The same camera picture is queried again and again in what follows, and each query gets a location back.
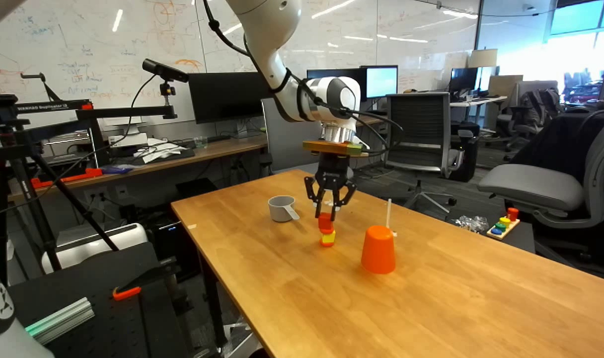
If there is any large black monitor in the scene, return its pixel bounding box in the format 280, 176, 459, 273
186, 70, 272, 126

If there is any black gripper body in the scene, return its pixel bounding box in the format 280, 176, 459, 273
316, 154, 353, 191

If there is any wooden monitor desk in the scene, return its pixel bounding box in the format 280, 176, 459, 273
359, 114, 391, 134

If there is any colourful stacking toy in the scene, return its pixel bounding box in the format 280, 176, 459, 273
484, 205, 522, 241

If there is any black tripod rig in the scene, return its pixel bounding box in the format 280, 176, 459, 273
0, 70, 178, 287

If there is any clear plastic bag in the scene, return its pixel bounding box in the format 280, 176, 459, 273
455, 213, 490, 235

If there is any orange black clamp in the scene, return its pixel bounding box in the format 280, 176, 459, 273
111, 285, 145, 305

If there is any dark computer monitor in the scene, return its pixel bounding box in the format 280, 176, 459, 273
306, 66, 367, 82

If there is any gray cushioned office chair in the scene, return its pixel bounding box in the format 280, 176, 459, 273
477, 108, 604, 267

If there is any lit computer monitor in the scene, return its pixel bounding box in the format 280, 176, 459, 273
363, 64, 401, 102

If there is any distant wooden desk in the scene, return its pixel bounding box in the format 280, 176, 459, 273
449, 94, 510, 110

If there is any white robot housing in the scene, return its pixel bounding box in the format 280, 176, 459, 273
0, 317, 55, 358

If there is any orange block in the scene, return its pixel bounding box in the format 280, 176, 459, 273
316, 211, 335, 235

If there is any aluminium profile bar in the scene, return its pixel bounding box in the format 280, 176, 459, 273
22, 295, 97, 347

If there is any distant black office chair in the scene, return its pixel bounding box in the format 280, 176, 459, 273
512, 88, 564, 138

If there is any white papers pile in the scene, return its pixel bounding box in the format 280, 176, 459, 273
131, 138, 186, 166

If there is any gray measuring cup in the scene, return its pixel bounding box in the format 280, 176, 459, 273
268, 193, 302, 225

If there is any white rounded machine housing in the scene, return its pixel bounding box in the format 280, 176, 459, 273
39, 221, 149, 277

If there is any black camera on boom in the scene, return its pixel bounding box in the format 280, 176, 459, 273
141, 58, 190, 86

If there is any white peg stand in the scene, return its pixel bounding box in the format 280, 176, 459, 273
383, 197, 399, 239

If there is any black cloth covered table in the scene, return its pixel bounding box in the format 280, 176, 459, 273
512, 112, 604, 172

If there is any distant black monitor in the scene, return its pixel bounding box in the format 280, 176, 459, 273
449, 66, 480, 102

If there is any orange plastic cup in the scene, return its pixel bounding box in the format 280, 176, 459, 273
359, 225, 399, 277

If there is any distant gray monitor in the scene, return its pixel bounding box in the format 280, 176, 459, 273
486, 74, 524, 102

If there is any beige lamp shade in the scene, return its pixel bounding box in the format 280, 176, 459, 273
467, 46, 500, 70

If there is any small black side table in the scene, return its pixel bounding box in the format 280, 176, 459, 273
447, 211, 536, 255

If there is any long wooden desk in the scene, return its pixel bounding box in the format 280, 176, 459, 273
10, 134, 272, 201

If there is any tan wrist camera mount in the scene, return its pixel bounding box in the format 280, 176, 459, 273
300, 138, 371, 160

